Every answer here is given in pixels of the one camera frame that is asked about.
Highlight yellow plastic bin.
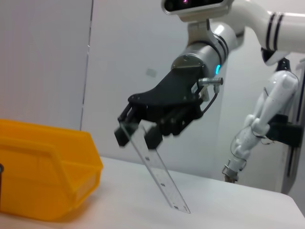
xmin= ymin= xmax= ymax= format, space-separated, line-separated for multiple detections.
xmin=0 ymin=119 xmax=104 ymax=214

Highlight right gripper cable with plug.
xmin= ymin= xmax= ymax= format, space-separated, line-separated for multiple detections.
xmin=198 ymin=76 xmax=224 ymax=113

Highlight grey robot torso column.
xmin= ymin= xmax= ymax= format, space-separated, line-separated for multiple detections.
xmin=268 ymin=59 xmax=305 ymax=194

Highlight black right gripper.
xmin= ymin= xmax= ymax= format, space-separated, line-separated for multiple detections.
xmin=113 ymin=65 xmax=208 ymax=150

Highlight transparent plastic ruler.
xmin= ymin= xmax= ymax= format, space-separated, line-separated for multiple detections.
xmin=119 ymin=119 xmax=192 ymax=208

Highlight black mesh pen holder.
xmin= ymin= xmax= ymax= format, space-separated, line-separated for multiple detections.
xmin=0 ymin=163 xmax=4 ymax=206

